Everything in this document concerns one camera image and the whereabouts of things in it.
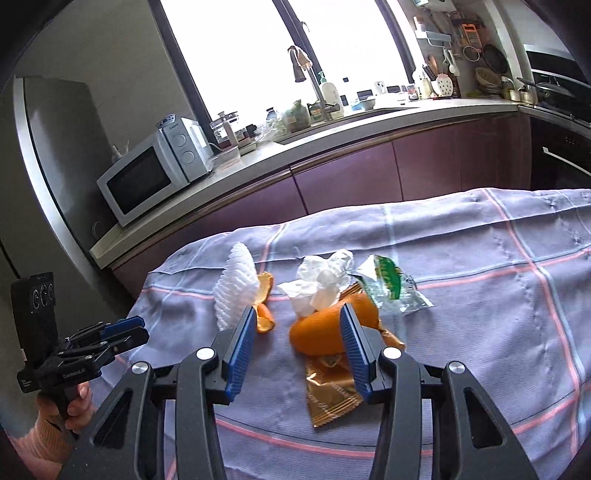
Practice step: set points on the small white ornament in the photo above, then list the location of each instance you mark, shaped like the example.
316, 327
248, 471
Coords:
119, 152

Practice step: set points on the clear lidded food container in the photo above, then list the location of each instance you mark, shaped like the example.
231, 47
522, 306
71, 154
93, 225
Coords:
225, 158

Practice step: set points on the white soap bottle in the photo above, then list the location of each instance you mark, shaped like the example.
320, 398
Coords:
331, 92

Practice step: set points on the black built-in oven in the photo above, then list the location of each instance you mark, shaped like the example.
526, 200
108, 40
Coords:
563, 152

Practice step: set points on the white dotted board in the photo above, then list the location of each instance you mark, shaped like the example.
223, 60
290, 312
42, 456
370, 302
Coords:
444, 85

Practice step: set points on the person's left forearm pink sleeve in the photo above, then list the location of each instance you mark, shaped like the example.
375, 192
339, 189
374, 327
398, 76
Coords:
32, 447

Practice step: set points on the white foam fruit net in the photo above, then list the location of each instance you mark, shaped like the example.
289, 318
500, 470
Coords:
235, 286

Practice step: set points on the white ladle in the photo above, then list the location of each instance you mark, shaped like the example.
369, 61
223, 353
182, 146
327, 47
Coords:
451, 64

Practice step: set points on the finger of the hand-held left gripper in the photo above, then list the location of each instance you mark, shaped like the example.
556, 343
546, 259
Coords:
131, 342
122, 325

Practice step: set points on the small steel pot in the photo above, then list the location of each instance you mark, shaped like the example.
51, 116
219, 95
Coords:
521, 96

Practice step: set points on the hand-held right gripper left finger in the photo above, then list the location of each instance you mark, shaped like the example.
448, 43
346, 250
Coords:
240, 355

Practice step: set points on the black range hood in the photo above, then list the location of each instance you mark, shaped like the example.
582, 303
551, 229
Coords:
558, 60

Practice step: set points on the white microwave oven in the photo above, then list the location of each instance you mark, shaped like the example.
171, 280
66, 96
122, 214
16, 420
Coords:
138, 180

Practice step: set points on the small pale bowl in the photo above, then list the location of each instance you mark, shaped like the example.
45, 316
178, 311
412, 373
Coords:
367, 105

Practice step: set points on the jar with dark lid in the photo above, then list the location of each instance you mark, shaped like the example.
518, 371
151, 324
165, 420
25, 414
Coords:
270, 114

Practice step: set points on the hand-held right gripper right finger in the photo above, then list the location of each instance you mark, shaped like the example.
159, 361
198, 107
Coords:
355, 355

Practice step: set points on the stacked colander bowls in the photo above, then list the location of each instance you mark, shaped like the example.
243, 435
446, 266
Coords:
488, 79

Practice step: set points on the blue white porcelain bowl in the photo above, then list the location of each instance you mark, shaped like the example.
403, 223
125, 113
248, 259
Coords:
166, 122

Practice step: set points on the bag of green vegetables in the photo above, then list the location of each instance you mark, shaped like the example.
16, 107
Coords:
295, 117

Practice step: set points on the grey refrigerator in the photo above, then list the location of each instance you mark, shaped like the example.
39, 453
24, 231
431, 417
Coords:
60, 161

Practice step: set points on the round metal strainer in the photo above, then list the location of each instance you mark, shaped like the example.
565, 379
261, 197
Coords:
471, 53

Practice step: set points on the person's left hand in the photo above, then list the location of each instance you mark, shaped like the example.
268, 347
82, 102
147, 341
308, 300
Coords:
81, 410

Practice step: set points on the large orange peel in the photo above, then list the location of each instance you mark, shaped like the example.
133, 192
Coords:
318, 330

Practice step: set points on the black frying pan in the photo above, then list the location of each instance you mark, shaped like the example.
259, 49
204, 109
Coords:
494, 59

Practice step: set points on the beige kitchen countertop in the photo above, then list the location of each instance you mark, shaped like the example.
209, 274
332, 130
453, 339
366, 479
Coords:
277, 161

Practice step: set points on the large kitchen window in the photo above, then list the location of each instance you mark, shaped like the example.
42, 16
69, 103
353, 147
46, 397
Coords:
254, 55

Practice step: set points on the mauve base cabinets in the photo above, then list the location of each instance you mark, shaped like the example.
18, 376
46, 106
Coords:
369, 170

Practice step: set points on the orange grater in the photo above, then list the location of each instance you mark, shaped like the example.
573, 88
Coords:
470, 34

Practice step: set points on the black wok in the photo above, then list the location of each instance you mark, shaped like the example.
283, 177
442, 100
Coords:
554, 90

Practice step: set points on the crumpled clear plastic bags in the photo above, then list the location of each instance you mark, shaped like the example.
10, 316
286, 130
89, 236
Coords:
270, 129

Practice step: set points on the grey plaid tablecloth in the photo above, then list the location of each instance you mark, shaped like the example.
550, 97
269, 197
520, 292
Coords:
461, 300

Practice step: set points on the small orange peel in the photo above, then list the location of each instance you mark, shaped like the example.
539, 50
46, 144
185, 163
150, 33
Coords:
264, 288

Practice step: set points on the steel sink faucet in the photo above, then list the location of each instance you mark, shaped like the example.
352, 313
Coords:
318, 92

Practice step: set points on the white tissue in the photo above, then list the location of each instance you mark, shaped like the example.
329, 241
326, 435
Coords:
309, 290

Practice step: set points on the white wall shelf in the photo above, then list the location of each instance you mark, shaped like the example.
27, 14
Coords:
436, 39

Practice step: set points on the green clear plastic wrapper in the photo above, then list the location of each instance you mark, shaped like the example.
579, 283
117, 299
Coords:
392, 286

